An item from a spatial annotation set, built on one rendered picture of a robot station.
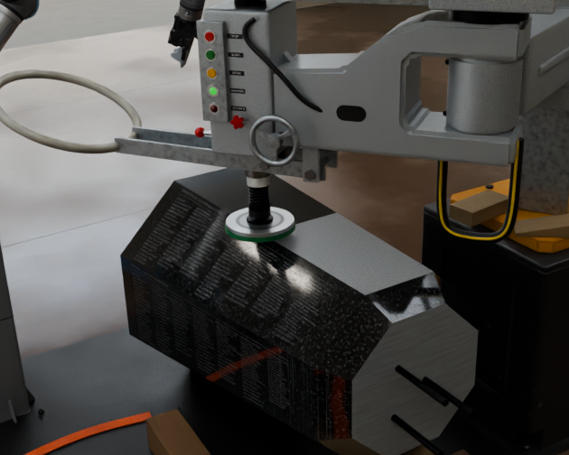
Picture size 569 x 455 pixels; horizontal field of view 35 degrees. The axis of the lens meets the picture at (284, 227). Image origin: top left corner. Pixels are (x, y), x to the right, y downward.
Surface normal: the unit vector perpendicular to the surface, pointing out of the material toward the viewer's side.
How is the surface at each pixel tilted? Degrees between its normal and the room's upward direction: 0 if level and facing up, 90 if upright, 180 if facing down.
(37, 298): 0
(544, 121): 90
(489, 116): 90
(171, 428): 0
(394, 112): 90
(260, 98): 90
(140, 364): 0
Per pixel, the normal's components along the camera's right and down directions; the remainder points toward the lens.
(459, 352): 0.53, 0.33
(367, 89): -0.36, 0.39
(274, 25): 0.94, 0.12
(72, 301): -0.03, -0.91
